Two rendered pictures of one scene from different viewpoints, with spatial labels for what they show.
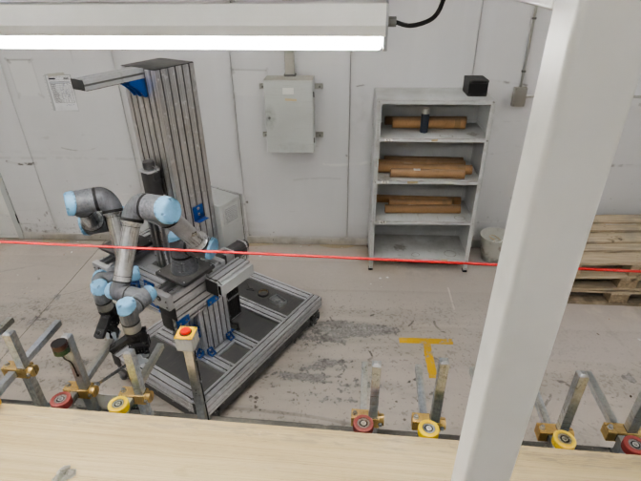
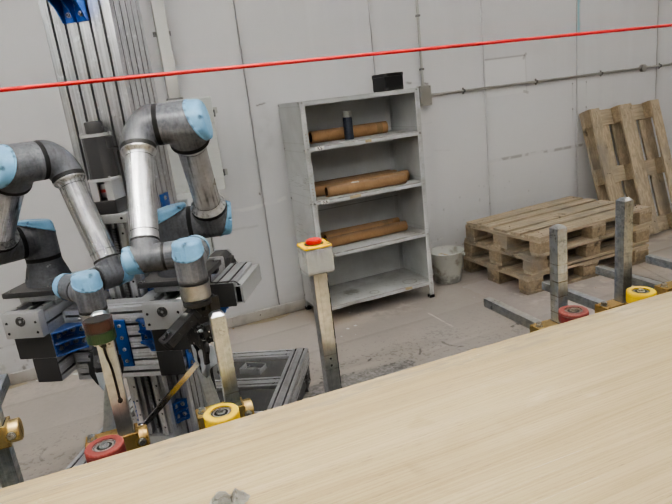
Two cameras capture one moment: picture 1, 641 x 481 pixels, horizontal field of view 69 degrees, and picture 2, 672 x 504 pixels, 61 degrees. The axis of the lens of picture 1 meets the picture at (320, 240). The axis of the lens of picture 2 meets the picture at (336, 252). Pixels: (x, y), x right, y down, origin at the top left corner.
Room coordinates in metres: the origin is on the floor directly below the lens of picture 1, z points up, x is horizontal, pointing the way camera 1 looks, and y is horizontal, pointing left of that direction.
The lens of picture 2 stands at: (0.14, 1.06, 1.56)
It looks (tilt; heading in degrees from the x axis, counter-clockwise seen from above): 15 degrees down; 335
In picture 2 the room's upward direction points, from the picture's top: 7 degrees counter-clockwise
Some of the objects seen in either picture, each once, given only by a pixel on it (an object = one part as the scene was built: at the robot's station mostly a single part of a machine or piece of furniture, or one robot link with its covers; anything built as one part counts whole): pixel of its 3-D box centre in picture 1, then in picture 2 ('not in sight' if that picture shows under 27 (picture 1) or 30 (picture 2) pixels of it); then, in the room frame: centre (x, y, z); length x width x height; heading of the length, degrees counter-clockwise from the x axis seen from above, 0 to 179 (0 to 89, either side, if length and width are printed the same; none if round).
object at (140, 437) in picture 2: (81, 390); (118, 443); (1.44, 1.06, 0.85); 0.14 x 0.06 x 0.05; 84
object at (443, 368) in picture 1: (437, 403); (623, 272); (1.28, -0.46, 0.93); 0.04 x 0.04 x 0.48; 84
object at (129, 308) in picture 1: (128, 311); (189, 261); (1.53, 0.80, 1.21); 0.09 x 0.08 x 0.11; 160
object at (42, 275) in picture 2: not in sight; (46, 268); (2.38, 1.14, 1.09); 0.15 x 0.15 x 0.10
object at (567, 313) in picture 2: (362, 431); (573, 327); (1.21, -0.16, 0.85); 0.08 x 0.08 x 0.11
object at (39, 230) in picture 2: not in sight; (36, 237); (2.37, 1.15, 1.21); 0.13 x 0.12 x 0.14; 113
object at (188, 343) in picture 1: (187, 339); (315, 258); (1.39, 0.53, 1.18); 0.07 x 0.07 x 0.08; 84
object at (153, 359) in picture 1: (142, 379); (212, 400); (1.51, 0.81, 0.84); 0.44 x 0.03 x 0.04; 174
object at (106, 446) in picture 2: (64, 407); (109, 466); (1.34, 1.08, 0.85); 0.08 x 0.08 x 0.11
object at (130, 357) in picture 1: (139, 390); (232, 401); (1.42, 0.78, 0.87); 0.04 x 0.04 x 0.48; 84
